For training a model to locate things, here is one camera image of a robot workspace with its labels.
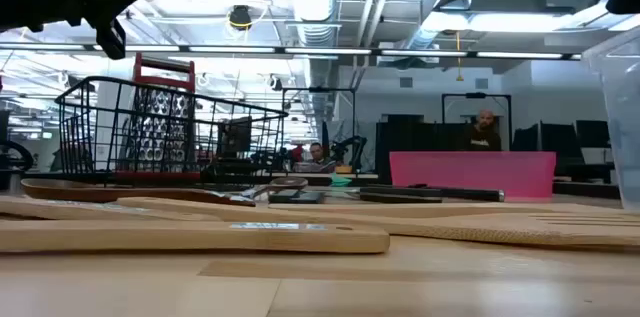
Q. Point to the person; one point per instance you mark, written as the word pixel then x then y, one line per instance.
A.
pixel 317 153
pixel 482 137

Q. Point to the clear plastic container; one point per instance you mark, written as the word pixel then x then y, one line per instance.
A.
pixel 625 122

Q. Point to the light wooden slotted spoon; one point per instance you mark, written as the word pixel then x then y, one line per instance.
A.
pixel 150 237

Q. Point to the red metal box grater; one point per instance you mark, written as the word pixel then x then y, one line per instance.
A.
pixel 162 81

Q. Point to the dark wooden spoon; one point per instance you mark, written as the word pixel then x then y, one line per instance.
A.
pixel 125 193
pixel 287 182

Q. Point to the black background robot arm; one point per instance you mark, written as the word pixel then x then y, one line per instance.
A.
pixel 350 149

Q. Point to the black background gantry frame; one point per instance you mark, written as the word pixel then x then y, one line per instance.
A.
pixel 475 95

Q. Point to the black background monitor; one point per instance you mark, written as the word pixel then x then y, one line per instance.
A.
pixel 235 137

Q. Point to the small teal object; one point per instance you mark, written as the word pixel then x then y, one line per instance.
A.
pixel 341 180

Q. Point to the light wooden slotted turner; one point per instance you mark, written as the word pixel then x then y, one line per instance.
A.
pixel 450 229

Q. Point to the light wooden corner spoon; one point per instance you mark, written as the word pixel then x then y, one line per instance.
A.
pixel 75 209

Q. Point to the long ceiling light bar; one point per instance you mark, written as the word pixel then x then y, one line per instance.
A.
pixel 325 50

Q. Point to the pink plastic bin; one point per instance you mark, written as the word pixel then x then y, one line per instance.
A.
pixel 475 174

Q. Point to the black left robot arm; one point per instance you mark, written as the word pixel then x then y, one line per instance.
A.
pixel 4 177

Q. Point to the light wooden table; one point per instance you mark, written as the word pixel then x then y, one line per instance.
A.
pixel 50 177

